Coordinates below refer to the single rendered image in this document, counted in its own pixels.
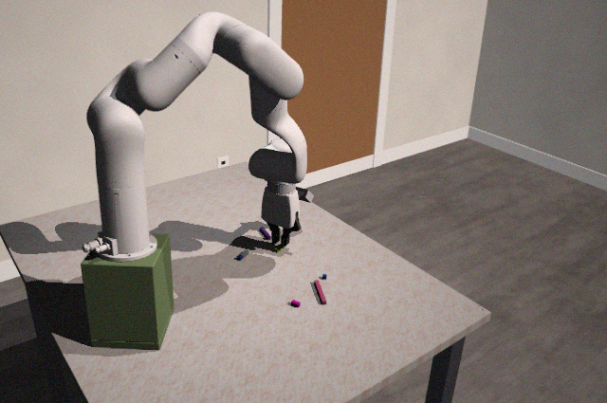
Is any purple rod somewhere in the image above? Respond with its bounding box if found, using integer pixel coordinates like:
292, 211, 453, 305
260, 228, 271, 240

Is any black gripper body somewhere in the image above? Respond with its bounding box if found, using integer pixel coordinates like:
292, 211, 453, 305
262, 186, 300, 229

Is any pink rod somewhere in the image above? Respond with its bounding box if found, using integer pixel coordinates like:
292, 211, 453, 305
314, 280, 326, 305

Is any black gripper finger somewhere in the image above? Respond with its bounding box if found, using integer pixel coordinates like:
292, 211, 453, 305
267, 222, 281, 245
281, 214, 301, 247

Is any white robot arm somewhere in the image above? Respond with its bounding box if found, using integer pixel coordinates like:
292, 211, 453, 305
83, 11, 314, 262

